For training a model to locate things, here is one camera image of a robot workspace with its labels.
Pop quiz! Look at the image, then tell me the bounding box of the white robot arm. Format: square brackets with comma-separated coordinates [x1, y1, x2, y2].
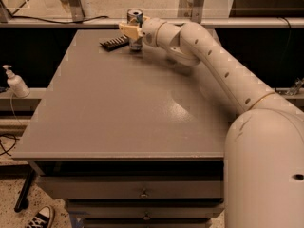
[119, 17, 304, 228]

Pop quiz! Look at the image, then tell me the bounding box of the black table leg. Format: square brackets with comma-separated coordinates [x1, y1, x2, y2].
[14, 169, 35, 213]

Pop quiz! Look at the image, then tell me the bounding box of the metal bracket on rail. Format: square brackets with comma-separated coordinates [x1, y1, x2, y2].
[278, 78, 304, 96]

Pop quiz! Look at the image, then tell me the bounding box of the black cable on ledge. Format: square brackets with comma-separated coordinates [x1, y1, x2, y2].
[6, 3, 110, 25]

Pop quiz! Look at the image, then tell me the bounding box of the black white sneaker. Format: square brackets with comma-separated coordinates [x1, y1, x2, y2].
[25, 206, 54, 228]

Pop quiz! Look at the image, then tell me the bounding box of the dark rxbar chocolate bar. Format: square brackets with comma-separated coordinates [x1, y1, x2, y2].
[101, 35, 129, 51]

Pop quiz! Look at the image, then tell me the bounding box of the black cable on floor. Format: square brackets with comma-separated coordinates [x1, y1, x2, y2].
[0, 133, 18, 158]

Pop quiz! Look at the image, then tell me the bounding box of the silver blue redbull can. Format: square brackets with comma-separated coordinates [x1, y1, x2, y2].
[127, 9, 143, 52]

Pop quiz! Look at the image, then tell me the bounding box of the white pump bottle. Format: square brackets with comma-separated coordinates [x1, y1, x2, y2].
[3, 65, 30, 98]

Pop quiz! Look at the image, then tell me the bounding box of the grey drawer cabinet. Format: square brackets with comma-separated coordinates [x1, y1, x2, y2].
[13, 30, 237, 228]

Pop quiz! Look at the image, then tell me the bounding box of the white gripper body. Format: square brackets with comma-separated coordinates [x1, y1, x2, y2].
[142, 18, 165, 47]

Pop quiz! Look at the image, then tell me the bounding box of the top grey drawer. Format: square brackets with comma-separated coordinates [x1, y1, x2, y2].
[37, 176, 223, 200]

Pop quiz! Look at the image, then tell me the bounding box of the grey drawer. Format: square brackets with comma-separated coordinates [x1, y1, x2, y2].
[37, 176, 223, 200]
[66, 199, 223, 219]

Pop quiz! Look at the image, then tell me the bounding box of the middle grey drawer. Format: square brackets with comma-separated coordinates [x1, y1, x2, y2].
[66, 199, 223, 219]

